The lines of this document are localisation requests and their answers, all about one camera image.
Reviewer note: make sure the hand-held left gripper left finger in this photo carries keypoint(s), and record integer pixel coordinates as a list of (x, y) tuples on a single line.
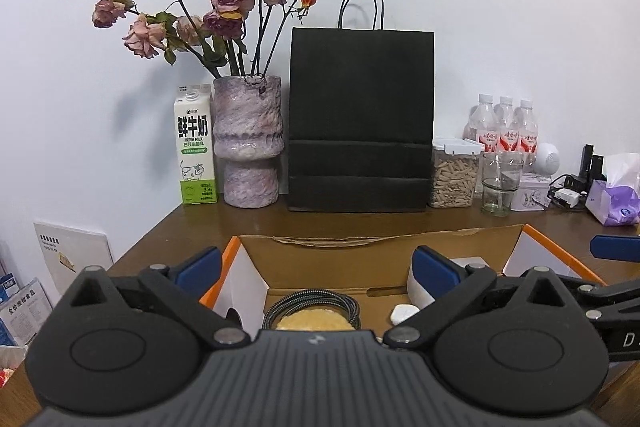
[(200, 267)]

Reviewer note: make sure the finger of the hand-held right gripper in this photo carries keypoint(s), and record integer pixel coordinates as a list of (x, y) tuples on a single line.
[(615, 247), (615, 292)]

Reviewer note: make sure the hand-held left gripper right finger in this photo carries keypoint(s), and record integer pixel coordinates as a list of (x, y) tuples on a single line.
[(435, 272)]

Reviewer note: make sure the red cardboard box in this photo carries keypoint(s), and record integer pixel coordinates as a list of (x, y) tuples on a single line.
[(325, 267)]

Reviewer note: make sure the yellow white plush toy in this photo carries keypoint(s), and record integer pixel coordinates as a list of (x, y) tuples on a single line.
[(310, 319)]

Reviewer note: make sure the wooden desktop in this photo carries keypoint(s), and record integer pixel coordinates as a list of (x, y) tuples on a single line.
[(165, 232)]

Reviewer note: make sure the purple tissue pack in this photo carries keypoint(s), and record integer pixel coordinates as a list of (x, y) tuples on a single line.
[(615, 202)]

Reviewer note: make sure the white rounded object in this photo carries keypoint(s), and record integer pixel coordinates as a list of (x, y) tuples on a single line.
[(402, 313)]

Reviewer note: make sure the black chargers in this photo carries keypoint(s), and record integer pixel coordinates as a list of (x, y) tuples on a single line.
[(586, 162)]

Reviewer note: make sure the clear glass cup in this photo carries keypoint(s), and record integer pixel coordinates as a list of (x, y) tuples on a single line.
[(500, 202)]

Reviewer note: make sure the clear container of pellets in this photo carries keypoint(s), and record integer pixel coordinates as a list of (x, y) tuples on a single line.
[(452, 177)]

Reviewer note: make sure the white printed tin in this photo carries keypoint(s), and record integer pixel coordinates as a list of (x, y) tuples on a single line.
[(530, 194)]

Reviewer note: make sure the white round speaker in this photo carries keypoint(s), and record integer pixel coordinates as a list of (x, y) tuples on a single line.
[(547, 159)]

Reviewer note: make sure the white green milk carton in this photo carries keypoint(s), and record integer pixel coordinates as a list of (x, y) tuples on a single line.
[(192, 147)]

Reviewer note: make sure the purple mottled vase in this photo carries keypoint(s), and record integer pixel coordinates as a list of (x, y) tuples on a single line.
[(245, 142)]

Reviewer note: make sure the white printed board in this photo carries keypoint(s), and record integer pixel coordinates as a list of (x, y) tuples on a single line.
[(60, 252)]

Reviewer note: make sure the black paper bag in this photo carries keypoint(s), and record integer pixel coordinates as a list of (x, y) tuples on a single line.
[(360, 107)]

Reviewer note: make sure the white printed booklets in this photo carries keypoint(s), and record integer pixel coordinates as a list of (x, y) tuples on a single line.
[(22, 312)]

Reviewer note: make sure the red white packet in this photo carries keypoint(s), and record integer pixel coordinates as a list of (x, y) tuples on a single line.
[(7, 369)]

